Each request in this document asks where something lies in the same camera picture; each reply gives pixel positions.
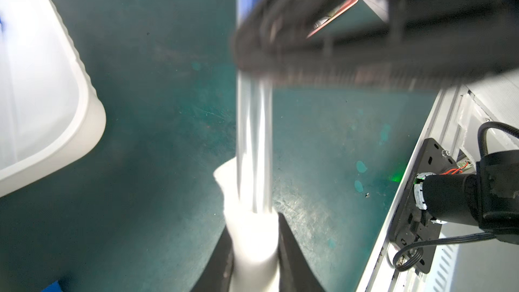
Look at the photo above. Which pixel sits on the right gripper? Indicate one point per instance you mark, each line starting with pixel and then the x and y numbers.
pixel 430 42

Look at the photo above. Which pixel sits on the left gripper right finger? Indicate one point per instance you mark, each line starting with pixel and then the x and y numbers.
pixel 295 272

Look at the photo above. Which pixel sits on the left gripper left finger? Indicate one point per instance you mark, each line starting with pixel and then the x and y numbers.
pixel 218 271

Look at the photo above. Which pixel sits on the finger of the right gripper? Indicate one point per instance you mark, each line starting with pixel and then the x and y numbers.
pixel 293 66
pixel 292 0

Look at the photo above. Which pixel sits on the test tube blue cap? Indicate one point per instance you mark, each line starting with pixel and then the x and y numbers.
pixel 254 134

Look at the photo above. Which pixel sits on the white wipe cloth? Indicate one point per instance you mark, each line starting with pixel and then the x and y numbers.
pixel 254 238

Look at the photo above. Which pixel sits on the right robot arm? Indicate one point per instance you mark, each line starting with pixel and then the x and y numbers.
pixel 424 44

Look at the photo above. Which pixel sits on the pink tray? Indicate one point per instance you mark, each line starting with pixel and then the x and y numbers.
pixel 334 14

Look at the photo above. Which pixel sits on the green table mat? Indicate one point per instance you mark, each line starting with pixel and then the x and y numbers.
pixel 142 211

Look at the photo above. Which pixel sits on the white rectangular tray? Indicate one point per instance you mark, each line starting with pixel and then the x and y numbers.
pixel 50 113

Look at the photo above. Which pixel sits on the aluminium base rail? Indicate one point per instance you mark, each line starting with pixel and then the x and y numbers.
pixel 453 225

